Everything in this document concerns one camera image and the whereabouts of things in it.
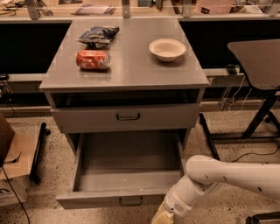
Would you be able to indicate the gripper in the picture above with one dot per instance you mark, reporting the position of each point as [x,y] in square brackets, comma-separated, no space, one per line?
[174,205]

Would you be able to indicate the grey drawer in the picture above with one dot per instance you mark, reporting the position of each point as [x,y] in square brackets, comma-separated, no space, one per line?
[124,169]
[126,118]

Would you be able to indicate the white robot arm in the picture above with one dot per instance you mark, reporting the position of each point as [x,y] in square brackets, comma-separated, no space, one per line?
[203,175]

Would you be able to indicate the grey top drawer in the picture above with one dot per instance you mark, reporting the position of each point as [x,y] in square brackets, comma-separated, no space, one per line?
[126,118]

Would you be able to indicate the grey drawer cabinet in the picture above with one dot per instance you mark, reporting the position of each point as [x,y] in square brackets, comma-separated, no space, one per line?
[135,78]

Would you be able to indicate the black office chair base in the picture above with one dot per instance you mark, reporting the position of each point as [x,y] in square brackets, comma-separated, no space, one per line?
[255,219]

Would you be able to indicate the black stand leg right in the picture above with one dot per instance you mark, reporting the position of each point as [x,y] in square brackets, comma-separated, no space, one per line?
[209,139]

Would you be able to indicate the black stand leg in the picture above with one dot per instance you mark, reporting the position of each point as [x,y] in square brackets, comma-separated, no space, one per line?
[209,139]
[43,133]

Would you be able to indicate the black stand leg left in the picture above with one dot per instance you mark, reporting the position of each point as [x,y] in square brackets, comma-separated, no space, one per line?
[43,133]

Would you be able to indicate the cardboard box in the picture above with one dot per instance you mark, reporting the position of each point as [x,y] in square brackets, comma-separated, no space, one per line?
[17,152]

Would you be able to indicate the black power adapter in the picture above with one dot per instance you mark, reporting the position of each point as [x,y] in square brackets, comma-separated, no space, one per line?
[232,69]

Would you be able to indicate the white paper bowl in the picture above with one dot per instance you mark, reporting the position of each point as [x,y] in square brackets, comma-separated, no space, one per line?
[167,49]

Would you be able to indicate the crushed red soda can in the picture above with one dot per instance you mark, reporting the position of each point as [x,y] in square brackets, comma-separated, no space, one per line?
[93,59]

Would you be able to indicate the dark side table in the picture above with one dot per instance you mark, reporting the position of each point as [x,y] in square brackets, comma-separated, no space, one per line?
[260,61]

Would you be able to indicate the blue chip bag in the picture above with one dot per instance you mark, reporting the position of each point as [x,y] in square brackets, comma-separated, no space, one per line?
[98,36]

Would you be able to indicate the magazine on back shelf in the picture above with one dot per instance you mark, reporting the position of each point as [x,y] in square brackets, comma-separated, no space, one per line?
[91,9]

